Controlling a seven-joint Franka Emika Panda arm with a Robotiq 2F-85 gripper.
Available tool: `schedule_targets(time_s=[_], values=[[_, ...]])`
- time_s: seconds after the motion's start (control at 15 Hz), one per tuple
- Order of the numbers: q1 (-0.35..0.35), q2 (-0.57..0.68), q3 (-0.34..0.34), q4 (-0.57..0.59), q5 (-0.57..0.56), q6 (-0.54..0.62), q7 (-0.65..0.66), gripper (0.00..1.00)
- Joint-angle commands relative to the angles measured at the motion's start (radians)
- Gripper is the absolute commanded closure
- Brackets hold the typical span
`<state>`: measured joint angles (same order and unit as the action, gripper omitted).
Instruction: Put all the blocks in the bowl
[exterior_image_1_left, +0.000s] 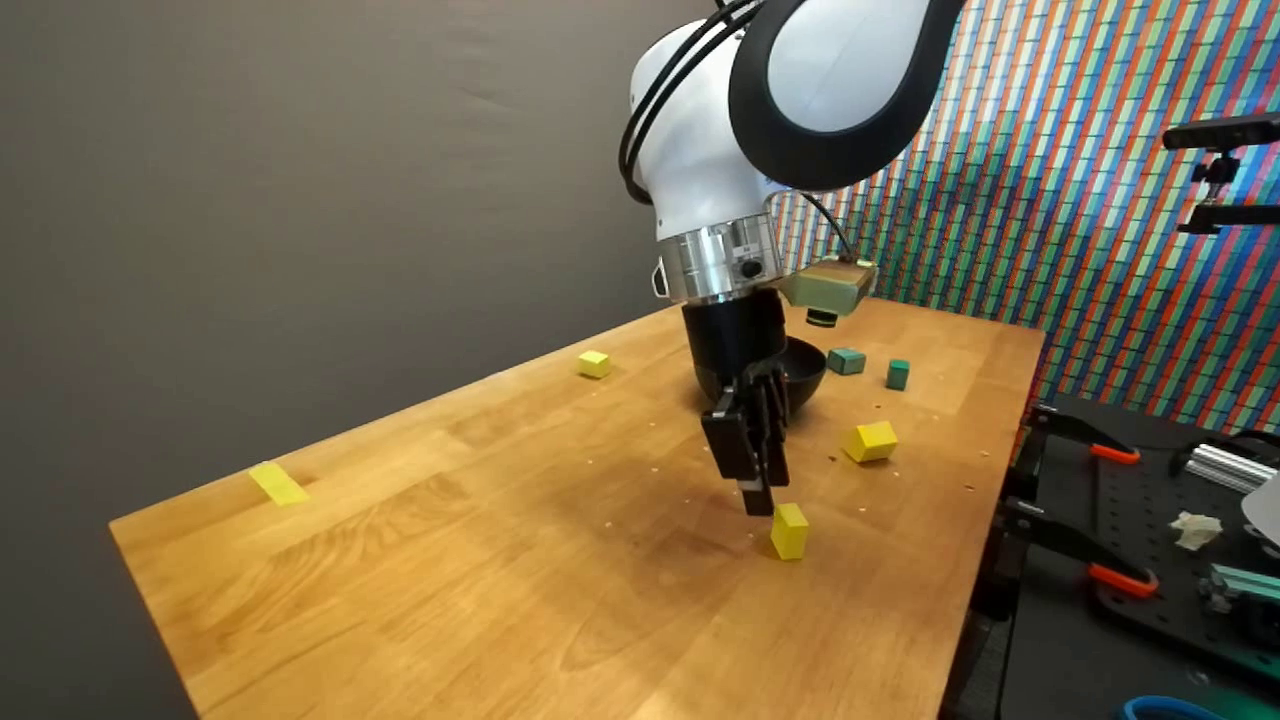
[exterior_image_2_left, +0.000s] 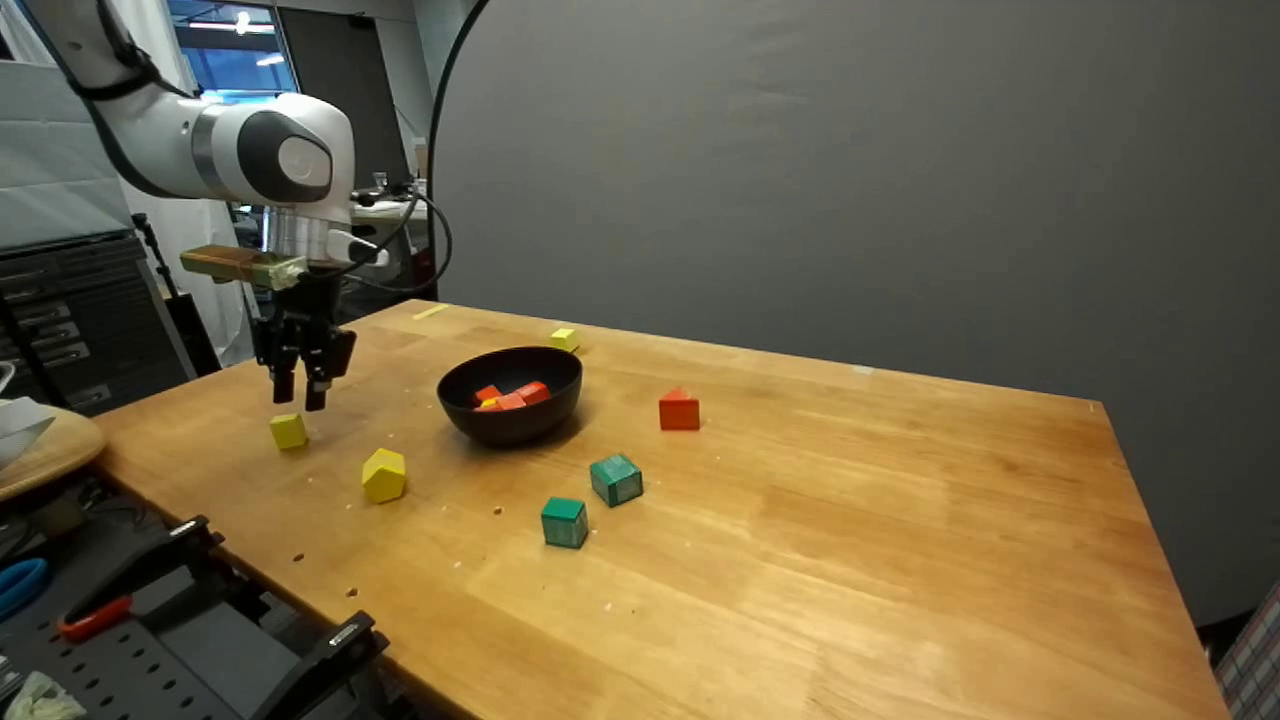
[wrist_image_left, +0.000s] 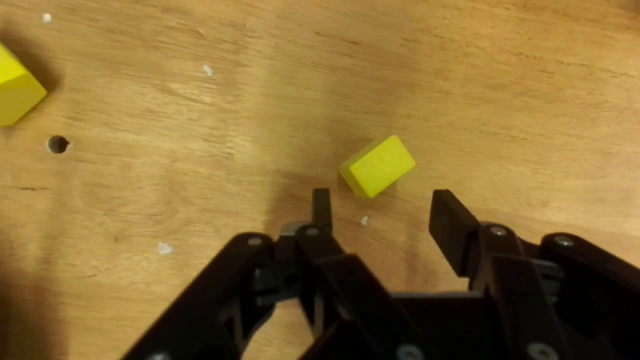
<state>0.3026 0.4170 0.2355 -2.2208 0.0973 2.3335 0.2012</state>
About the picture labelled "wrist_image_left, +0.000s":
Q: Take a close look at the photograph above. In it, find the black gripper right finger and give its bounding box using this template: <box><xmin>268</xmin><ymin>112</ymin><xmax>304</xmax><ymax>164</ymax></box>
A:
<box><xmin>427</xmin><ymin>188</ymin><xmax>640</xmax><ymax>360</ymax></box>

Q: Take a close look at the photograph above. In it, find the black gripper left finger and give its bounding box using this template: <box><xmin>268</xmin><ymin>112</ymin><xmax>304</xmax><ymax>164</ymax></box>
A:
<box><xmin>122</xmin><ymin>186</ymin><xmax>427</xmax><ymax>360</ymax></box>

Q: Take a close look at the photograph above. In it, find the yellow wooden block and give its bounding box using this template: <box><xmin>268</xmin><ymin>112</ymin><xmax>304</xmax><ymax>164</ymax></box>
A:
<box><xmin>337</xmin><ymin>133</ymin><xmax>417</xmax><ymax>203</ymax></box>
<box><xmin>0</xmin><ymin>43</ymin><xmax>49</xmax><ymax>130</ymax></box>

